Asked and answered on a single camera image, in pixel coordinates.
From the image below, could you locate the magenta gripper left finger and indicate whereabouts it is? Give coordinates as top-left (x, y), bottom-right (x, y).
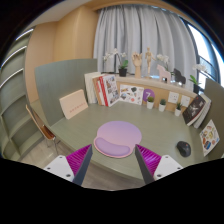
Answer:
top-left (44, 145), bottom-right (92, 186)

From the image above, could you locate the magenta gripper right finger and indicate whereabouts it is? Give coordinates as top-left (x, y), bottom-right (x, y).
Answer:
top-left (135, 144), bottom-right (182, 184)

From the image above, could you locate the black computer mouse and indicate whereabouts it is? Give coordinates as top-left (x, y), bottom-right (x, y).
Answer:
top-left (176, 141), bottom-right (191, 157)

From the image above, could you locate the purple mouse pad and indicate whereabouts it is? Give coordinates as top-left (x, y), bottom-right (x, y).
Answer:
top-left (94, 121), bottom-right (142, 158)

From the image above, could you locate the wooden chair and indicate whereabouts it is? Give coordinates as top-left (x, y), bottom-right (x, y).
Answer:
top-left (26, 106), bottom-right (58, 150)

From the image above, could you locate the green shelf unit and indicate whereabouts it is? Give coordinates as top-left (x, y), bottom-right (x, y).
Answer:
top-left (0, 28), bottom-right (42, 161)

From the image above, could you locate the small potted plant middle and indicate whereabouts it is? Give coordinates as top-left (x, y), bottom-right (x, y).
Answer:
top-left (159, 99), bottom-right (166, 112)

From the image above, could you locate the small potted plant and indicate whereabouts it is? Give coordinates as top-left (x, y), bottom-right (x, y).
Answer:
top-left (147, 96), bottom-right (154, 109)
top-left (159, 99), bottom-right (166, 112)
top-left (175, 102), bottom-right (182, 116)

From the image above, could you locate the beige board sign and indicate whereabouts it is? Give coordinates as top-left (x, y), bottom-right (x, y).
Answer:
top-left (59, 89), bottom-right (88, 120)

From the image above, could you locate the colourful sticker card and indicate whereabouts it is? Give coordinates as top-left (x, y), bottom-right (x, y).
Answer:
top-left (200, 120), bottom-right (220, 156)

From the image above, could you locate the small potted plant right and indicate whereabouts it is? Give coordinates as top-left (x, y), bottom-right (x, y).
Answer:
top-left (175, 102), bottom-right (182, 116)

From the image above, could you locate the small potted plant left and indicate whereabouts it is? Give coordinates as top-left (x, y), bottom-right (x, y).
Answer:
top-left (147, 96), bottom-right (154, 109)

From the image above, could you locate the purple number seven disc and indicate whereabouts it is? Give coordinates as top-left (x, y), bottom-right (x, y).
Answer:
top-left (143, 89), bottom-right (155, 102)

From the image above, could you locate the dark cover book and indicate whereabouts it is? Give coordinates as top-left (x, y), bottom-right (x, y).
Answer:
top-left (182, 95), bottom-right (206, 126)

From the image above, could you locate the sticker sheet card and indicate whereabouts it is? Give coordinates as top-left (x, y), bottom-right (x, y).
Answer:
top-left (120, 84), bottom-right (144, 105)

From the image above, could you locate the white book behind dark book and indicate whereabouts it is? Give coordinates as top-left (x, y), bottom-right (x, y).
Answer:
top-left (193, 94), bottom-right (212, 129)

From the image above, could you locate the magazine with photo cover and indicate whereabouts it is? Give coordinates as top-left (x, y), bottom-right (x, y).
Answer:
top-left (103, 75), bottom-right (119, 107)

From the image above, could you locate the red white book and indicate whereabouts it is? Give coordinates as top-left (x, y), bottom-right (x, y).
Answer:
top-left (92, 76), bottom-right (107, 106)

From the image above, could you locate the green partition panel left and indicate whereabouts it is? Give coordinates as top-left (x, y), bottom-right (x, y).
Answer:
top-left (35, 59), bottom-right (97, 126)

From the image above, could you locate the black wooden horse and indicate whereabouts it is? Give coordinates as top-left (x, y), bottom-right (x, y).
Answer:
top-left (173, 68), bottom-right (186, 84)

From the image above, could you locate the pink wooden horse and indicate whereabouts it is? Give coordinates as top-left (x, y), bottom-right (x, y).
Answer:
top-left (157, 65), bottom-right (171, 83)

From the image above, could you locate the white orchid right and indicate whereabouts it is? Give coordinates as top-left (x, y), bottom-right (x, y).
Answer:
top-left (188, 64), bottom-right (207, 94)

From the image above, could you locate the white orchid in black pot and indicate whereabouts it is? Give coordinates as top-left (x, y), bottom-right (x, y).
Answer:
top-left (103, 48), bottom-right (128, 77)

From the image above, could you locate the wooden hand model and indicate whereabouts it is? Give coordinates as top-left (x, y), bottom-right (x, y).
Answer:
top-left (132, 52), bottom-right (142, 78)

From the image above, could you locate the wooden mannequin figure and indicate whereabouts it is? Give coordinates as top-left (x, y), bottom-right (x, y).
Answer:
top-left (145, 48), bottom-right (155, 76)

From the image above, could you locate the grey curtain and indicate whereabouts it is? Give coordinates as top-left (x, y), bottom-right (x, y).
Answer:
top-left (93, 5), bottom-right (196, 91)

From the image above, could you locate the white wall socket left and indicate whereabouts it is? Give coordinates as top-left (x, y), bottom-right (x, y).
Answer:
top-left (168, 92), bottom-right (179, 104)

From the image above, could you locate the white wall socket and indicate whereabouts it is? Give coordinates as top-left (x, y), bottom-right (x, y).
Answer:
top-left (168, 92), bottom-right (179, 104)
top-left (181, 96), bottom-right (190, 107)

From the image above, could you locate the white wall socket right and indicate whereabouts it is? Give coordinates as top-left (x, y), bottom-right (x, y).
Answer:
top-left (181, 96), bottom-right (190, 107)

